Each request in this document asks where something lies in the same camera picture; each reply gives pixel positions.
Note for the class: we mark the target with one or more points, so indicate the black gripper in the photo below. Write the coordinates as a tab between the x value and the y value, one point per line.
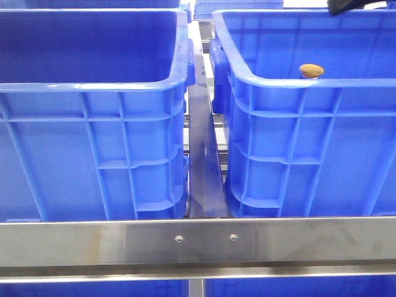
336	7

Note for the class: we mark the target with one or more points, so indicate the yellow mushroom push button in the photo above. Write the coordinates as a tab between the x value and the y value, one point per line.
311	71

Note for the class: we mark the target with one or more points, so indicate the large blue plastic crate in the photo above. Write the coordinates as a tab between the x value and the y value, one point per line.
307	147

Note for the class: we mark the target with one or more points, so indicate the distant tall blue crate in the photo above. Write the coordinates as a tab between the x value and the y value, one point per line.
204	9

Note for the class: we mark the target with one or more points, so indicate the steel centre divider bar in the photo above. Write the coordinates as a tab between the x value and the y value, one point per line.
207	197

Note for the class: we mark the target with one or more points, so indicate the left blue plastic crate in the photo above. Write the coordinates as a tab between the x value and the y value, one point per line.
92	114

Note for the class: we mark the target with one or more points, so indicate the lower right blue crate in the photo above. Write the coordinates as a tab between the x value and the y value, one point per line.
370	285

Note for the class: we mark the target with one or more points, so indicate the blue crate far left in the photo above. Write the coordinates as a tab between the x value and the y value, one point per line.
100	4

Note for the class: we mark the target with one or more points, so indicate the lower left blue crate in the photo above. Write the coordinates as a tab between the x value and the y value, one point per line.
132	288

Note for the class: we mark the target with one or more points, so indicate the steel front shelf rail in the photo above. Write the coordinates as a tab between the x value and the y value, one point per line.
196	248

